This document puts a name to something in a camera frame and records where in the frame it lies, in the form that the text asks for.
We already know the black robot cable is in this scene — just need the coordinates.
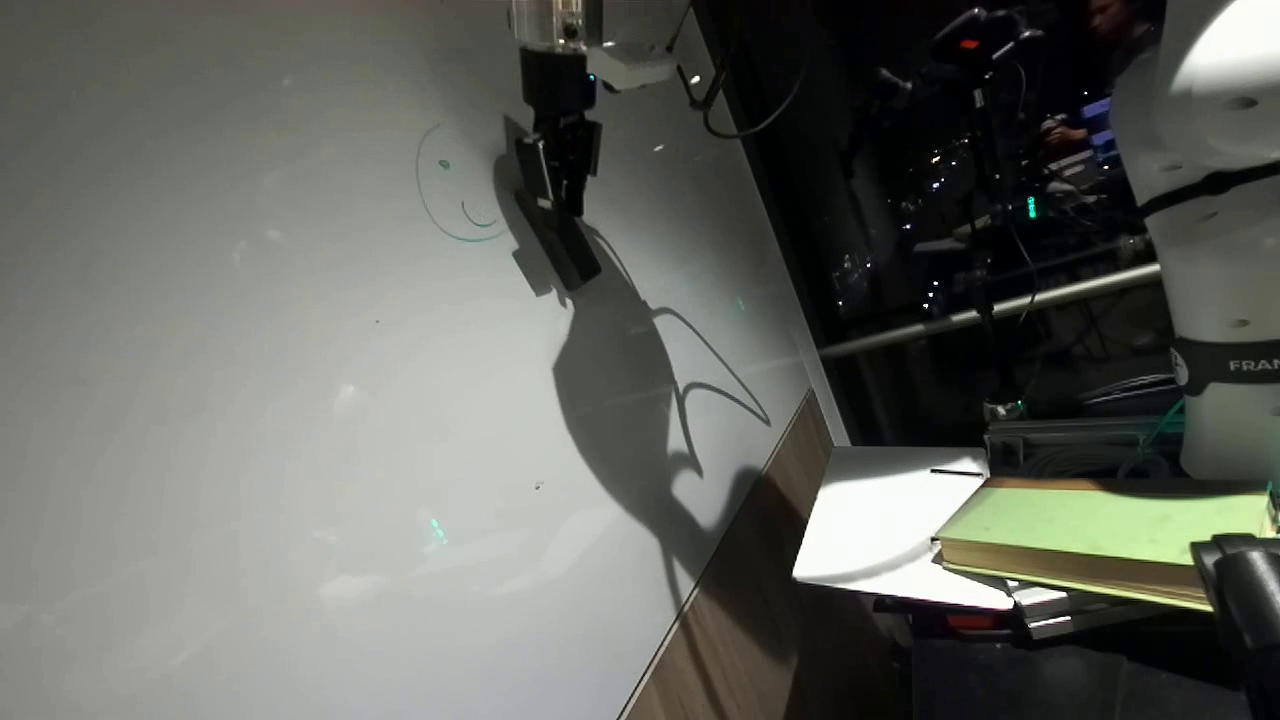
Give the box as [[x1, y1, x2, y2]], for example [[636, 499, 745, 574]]
[[673, 0, 811, 143]]

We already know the green hardcover book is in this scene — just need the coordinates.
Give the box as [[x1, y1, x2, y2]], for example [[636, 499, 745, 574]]
[[928, 474, 1280, 619]]

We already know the black tripod stand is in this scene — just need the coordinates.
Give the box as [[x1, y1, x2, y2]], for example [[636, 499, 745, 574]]
[[928, 4, 1058, 411]]

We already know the small silver metal clip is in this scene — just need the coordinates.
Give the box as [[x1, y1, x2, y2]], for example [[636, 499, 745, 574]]
[[1005, 576, 1080, 649]]

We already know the black Expo board duster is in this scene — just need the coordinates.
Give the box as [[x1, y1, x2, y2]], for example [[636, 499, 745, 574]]
[[519, 195, 605, 298]]

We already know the dark grey equipment box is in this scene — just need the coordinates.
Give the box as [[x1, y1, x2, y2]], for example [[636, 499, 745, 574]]
[[980, 407, 1188, 485]]

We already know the large white whiteboard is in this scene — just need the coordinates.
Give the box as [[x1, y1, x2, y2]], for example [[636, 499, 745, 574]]
[[0, 0, 857, 720]]

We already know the silver metal rail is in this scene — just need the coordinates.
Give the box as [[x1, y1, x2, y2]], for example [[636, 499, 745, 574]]
[[816, 260, 1164, 363]]

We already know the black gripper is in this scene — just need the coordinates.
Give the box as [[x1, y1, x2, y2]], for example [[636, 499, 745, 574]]
[[498, 45, 605, 221]]

